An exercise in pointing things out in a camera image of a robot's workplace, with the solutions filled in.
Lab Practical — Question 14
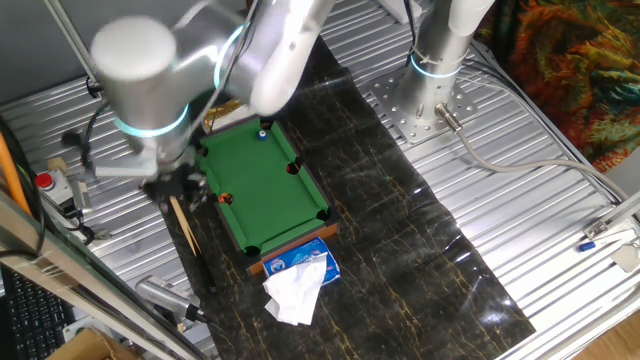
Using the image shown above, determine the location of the blue capped marker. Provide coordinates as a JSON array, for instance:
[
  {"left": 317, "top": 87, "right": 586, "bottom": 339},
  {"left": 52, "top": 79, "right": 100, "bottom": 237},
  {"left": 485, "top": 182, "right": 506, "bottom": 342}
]
[{"left": 578, "top": 229, "right": 639, "bottom": 253}]

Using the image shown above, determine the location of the red emergency stop box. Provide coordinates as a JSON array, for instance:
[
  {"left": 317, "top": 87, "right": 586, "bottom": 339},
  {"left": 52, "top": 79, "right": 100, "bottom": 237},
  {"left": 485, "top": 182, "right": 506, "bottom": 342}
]
[{"left": 33, "top": 167, "right": 94, "bottom": 216}]

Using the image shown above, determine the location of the black keyboard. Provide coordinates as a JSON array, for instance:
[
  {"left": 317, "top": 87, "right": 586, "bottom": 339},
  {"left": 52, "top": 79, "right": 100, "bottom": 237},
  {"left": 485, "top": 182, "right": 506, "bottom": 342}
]
[{"left": 0, "top": 267, "right": 76, "bottom": 360}]

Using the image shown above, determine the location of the blue tissue pack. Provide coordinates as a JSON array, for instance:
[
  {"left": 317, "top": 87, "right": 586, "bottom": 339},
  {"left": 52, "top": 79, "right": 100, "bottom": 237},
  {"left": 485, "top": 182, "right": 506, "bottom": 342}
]
[{"left": 261, "top": 236, "right": 342, "bottom": 287}]

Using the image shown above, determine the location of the orange tube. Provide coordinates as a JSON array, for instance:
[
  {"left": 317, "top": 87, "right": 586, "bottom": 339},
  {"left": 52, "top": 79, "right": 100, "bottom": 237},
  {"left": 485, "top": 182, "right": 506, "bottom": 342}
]
[{"left": 0, "top": 132, "right": 32, "bottom": 216}]

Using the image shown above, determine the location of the green mini pool table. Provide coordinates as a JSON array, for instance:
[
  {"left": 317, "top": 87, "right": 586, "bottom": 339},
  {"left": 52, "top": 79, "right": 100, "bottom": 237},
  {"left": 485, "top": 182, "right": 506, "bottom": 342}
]
[{"left": 192, "top": 115, "right": 341, "bottom": 277}]

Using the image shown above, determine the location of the white plastic box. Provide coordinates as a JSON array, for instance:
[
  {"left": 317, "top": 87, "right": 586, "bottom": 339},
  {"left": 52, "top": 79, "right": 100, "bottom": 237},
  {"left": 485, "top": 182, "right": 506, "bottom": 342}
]
[{"left": 377, "top": 0, "right": 417, "bottom": 25}]

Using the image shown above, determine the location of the silver frame bar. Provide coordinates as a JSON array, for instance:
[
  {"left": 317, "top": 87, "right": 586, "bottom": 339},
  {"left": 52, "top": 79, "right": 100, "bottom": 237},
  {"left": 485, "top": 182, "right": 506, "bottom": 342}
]
[{"left": 0, "top": 189, "right": 209, "bottom": 360}]

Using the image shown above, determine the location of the white paper tag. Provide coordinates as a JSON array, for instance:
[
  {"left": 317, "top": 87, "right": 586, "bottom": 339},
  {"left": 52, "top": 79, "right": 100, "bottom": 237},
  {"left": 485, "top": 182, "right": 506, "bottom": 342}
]
[{"left": 609, "top": 242, "right": 640, "bottom": 274}]

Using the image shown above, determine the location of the colourful patterned cloth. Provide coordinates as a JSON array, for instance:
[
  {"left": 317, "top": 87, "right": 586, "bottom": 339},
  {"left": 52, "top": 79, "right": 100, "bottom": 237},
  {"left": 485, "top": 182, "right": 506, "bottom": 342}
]
[{"left": 474, "top": 0, "right": 640, "bottom": 174}]

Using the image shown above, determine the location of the gold foil box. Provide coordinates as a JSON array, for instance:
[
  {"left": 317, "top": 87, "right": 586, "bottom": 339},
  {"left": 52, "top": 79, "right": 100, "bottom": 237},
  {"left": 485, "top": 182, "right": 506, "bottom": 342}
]
[{"left": 202, "top": 97, "right": 251, "bottom": 132}]

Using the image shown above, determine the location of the silver depth camera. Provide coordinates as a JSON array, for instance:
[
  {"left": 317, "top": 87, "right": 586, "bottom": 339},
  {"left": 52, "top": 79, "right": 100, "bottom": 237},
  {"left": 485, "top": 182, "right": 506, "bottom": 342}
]
[{"left": 134, "top": 274, "right": 202, "bottom": 321}]

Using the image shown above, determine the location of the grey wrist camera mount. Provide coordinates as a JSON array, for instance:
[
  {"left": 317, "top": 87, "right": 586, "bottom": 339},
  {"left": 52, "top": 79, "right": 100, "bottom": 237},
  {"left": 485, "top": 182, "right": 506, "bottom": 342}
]
[{"left": 62, "top": 127, "right": 162, "bottom": 181}]

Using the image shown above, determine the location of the black pole clamp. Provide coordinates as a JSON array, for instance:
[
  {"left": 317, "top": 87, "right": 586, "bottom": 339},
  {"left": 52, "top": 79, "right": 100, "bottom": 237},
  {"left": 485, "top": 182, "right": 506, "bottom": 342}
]
[{"left": 85, "top": 74, "right": 106, "bottom": 99}]

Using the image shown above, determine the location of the green button box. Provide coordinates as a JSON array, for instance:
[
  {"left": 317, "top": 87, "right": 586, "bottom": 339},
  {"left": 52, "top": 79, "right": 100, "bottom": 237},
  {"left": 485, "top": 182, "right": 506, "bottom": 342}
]
[{"left": 63, "top": 317, "right": 102, "bottom": 342}]

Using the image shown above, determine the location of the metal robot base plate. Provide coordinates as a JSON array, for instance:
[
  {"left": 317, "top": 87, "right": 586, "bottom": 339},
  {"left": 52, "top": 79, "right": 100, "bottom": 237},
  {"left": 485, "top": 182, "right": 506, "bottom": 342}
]
[{"left": 368, "top": 64, "right": 480, "bottom": 146}]

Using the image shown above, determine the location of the black power cable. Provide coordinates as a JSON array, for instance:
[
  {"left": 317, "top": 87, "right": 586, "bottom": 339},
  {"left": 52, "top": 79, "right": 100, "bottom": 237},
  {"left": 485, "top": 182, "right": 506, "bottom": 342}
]
[{"left": 403, "top": 0, "right": 422, "bottom": 62}]

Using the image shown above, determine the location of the black camera cable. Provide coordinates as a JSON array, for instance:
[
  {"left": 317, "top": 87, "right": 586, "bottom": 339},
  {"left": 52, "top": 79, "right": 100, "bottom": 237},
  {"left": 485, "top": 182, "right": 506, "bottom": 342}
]
[{"left": 78, "top": 101, "right": 110, "bottom": 169}]

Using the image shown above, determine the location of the silver aluminium pole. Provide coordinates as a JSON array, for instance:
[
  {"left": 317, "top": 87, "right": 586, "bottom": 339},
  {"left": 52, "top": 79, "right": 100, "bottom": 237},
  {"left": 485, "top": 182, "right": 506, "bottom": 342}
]
[{"left": 42, "top": 0, "right": 101, "bottom": 81}]

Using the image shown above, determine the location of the white tissue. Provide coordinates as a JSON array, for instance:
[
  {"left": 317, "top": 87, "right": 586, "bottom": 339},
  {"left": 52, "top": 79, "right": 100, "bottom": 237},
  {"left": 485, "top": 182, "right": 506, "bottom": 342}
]
[{"left": 262, "top": 252, "right": 330, "bottom": 327}]

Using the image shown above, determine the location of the aluminium profile bar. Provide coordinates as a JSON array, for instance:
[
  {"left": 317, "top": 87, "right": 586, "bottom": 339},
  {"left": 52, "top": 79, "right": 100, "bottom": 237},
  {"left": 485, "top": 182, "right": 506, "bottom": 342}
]
[{"left": 592, "top": 189, "right": 640, "bottom": 235}]

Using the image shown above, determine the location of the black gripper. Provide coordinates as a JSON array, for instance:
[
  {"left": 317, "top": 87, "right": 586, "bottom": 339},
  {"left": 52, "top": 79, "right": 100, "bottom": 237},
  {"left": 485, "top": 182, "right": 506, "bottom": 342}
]
[{"left": 144, "top": 169, "right": 210, "bottom": 214}]

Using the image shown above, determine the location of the cardboard box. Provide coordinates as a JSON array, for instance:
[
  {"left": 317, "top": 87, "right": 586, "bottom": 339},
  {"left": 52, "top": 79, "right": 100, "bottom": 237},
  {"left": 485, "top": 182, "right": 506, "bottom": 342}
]
[{"left": 44, "top": 327, "right": 141, "bottom": 360}]

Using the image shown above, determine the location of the wooden cue stick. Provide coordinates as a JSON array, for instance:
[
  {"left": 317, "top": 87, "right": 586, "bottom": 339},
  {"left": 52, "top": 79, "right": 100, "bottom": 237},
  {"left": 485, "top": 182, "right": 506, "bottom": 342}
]
[{"left": 168, "top": 195, "right": 218, "bottom": 293}]

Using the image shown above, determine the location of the thick grey cable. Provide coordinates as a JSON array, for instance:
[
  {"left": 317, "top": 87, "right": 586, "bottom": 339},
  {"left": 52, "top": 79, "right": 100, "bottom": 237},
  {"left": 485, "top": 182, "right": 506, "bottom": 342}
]
[{"left": 433, "top": 102, "right": 640, "bottom": 206}]

